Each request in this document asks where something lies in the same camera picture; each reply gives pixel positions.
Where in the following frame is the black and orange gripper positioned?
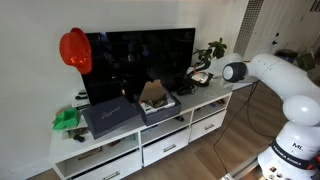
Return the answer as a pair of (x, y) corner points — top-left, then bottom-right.
(187, 68), (213, 87)

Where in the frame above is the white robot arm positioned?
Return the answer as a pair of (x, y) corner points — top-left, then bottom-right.
(186, 53), (320, 180)

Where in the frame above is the black glasses pouch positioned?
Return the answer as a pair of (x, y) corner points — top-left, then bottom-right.
(177, 86), (195, 96)

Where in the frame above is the clear round coaster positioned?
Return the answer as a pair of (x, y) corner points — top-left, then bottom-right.
(204, 90), (218, 98)

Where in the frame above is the green potted plant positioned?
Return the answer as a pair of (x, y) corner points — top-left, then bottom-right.
(193, 37), (227, 65)

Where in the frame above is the brown cardboard insert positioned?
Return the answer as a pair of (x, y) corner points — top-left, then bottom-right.
(139, 80), (166, 103)

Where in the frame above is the open dark blue box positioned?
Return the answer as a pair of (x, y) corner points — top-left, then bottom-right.
(135, 92), (181, 126)

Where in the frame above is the black flat screen television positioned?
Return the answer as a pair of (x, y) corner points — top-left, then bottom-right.
(82, 28), (196, 105)

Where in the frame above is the dark blue box lid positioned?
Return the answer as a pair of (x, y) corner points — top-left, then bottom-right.
(82, 96), (141, 139)

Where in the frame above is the small black white device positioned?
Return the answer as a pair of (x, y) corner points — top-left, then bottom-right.
(71, 90), (90, 110)

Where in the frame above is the green plastic box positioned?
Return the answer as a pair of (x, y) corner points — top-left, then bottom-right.
(53, 108), (80, 130)

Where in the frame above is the white tv stand cabinet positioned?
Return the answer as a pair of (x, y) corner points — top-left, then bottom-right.
(49, 83), (232, 180)

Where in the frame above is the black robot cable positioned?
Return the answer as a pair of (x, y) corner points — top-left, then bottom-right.
(213, 81), (278, 174)

